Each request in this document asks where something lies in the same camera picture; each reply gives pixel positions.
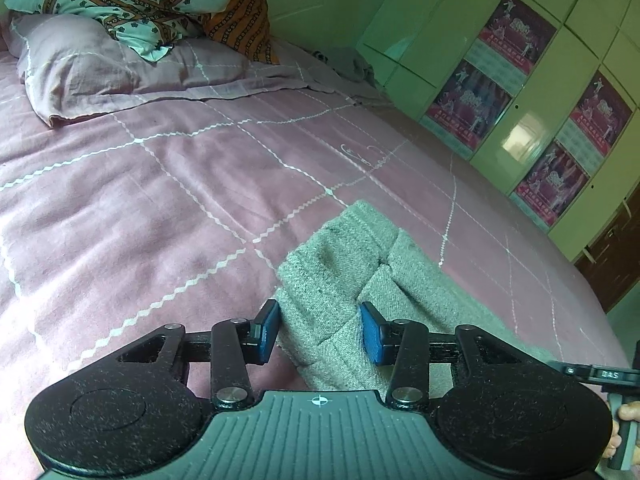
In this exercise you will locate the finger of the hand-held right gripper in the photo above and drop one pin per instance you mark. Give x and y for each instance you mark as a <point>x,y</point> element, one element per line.
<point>595,373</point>

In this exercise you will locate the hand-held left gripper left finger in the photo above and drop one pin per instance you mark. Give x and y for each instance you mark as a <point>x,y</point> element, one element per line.
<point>267,334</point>

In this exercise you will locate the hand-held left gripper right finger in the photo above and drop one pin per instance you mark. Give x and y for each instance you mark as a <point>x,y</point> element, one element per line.
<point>372,336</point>

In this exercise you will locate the grey knit pants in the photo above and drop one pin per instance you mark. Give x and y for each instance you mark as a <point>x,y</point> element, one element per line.
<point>340,270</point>

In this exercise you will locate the person's right hand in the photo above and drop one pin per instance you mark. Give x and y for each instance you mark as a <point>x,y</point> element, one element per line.
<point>629,411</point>

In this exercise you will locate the brown wooden door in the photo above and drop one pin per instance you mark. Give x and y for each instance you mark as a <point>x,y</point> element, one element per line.
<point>612,265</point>

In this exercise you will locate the pink checked bed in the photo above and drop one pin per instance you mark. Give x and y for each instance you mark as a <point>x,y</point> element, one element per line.
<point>125,210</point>

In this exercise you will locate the pink printed wardrobe poster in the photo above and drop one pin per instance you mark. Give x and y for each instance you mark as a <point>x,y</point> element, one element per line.
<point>550,185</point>
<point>597,115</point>
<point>470,102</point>
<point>517,30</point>

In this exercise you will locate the crumpled grey cloth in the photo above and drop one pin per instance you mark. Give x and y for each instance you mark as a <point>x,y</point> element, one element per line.
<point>350,62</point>

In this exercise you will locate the orange patterned pillow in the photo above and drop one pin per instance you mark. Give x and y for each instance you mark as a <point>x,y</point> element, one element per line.
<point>245,15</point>

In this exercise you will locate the pink checked pillow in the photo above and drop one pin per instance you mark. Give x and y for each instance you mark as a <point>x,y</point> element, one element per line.
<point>90,67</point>

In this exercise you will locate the glossy cream wardrobe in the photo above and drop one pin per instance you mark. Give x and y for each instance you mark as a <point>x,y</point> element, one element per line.
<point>440,15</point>

